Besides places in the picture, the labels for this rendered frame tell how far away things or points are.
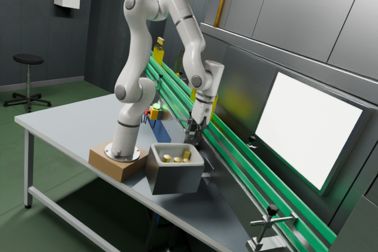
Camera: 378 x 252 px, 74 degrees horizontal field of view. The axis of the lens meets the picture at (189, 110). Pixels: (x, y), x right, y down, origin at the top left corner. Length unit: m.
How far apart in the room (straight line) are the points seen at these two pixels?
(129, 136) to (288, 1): 0.99
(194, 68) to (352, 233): 0.68
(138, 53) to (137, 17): 0.16
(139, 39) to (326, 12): 0.77
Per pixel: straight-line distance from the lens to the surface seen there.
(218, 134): 1.23
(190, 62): 0.97
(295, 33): 1.21
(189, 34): 1.06
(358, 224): 0.56
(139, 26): 1.18
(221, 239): 1.26
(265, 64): 1.26
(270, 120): 1.19
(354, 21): 1.06
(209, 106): 1.05
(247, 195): 1.03
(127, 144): 1.35
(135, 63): 1.21
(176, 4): 1.11
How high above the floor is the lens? 1.62
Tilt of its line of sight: 21 degrees down
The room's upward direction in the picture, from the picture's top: 15 degrees clockwise
